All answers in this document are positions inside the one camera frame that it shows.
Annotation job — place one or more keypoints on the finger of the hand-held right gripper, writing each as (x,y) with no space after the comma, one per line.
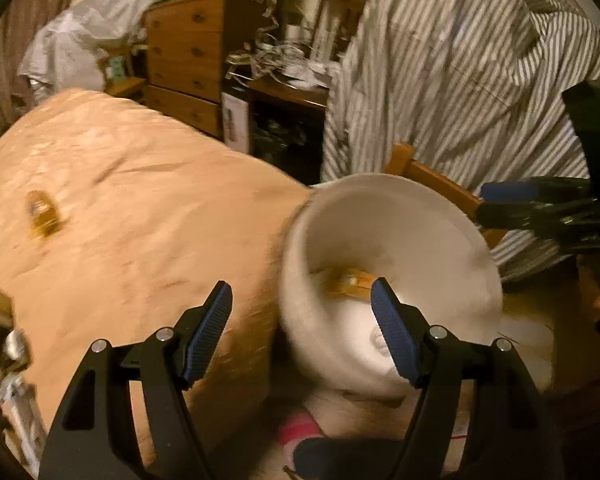
(520,217)
(510,193)

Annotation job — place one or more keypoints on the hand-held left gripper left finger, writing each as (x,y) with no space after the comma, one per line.
(207,332)

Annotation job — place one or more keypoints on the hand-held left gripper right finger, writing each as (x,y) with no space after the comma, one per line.
(392,330)

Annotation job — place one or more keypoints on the orange wrapper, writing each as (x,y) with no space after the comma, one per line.
(350,282)

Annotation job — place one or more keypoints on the white waste bin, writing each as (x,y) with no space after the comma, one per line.
(310,285)

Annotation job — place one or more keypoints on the wooden chair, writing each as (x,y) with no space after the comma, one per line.
(430,175)

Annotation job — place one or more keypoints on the pink cloth item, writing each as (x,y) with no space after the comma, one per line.
(297,427)

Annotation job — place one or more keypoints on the striped hanging cloth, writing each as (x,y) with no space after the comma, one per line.
(455,60)

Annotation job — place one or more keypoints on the dark slipper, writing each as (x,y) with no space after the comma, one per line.
(330,460)

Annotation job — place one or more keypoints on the gold shiny wrapper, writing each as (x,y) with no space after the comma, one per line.
(42,212)

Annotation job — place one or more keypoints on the white printed box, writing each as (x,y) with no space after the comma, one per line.
(235,120)

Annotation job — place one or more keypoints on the dark side table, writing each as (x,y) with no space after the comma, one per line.
(285,125)

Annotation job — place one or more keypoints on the white papers pile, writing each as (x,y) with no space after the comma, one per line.
(307,72)

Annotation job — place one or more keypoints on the small wooden nightstand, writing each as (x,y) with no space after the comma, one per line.
(127,87)

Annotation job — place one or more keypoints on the wooden drawer dresser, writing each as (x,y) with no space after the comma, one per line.
(185,40)

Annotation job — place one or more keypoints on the large plastic-covered pile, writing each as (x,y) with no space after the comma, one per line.
(80,35)

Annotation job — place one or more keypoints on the brown curtain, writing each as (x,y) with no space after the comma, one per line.
(10,35)

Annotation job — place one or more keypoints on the green picture frame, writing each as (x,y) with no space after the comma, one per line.
(117,67)

